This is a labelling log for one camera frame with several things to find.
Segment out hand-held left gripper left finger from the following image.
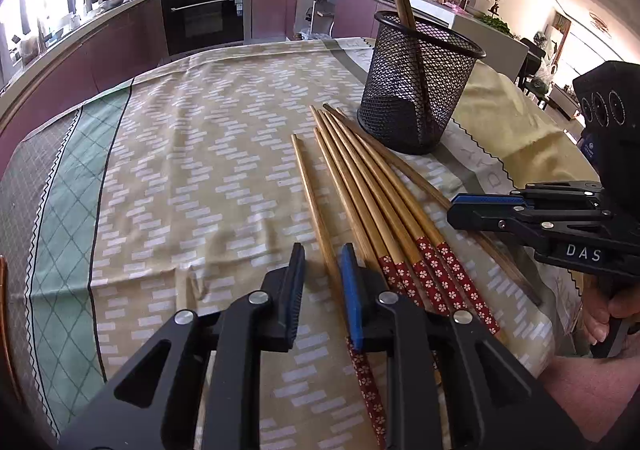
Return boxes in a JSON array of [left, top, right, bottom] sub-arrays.
[[55, 243, 306, 450]]

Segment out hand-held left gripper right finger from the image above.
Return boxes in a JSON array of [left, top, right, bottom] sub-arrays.
[[338, 243, 588, 450]]

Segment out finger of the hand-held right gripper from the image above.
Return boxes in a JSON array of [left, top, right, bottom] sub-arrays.
[[451, 181, 609, 211], [447, 207, 614, 266]]

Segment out bunch of wooden chopsticks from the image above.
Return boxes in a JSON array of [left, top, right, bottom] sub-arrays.
[[308, 102, 546, 335]]

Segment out black mesh utensil holder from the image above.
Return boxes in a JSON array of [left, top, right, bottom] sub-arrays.
[[356, 10, 487, 155]]

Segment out person's right hand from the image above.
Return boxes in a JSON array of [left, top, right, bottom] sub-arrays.
[[582, 277, 640, 344]]

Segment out yellow cloth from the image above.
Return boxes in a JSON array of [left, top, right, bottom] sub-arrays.
[[450, 62, 601, 191]]

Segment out dark chair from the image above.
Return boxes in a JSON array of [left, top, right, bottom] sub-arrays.
[[520, 37, 547, 88]]

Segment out white cabinet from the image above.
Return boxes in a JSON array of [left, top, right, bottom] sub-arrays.
[[452, 12, 530, 83]]

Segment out patterned beige green tablecloth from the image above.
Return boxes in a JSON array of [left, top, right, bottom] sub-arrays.
[[0, 37, 557, 450]]

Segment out green plant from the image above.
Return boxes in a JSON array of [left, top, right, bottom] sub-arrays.
[[475, 12, 513, 36]]

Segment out person's leg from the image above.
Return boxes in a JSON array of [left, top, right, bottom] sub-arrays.
[[541, 354, 640, 443]]

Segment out black built-in oven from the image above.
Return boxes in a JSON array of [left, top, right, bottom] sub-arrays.
[[161, 0, 251, 56]]

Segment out purple kitchen cabinets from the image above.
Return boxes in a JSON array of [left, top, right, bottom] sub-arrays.
[[0, 0, 381, 165]]

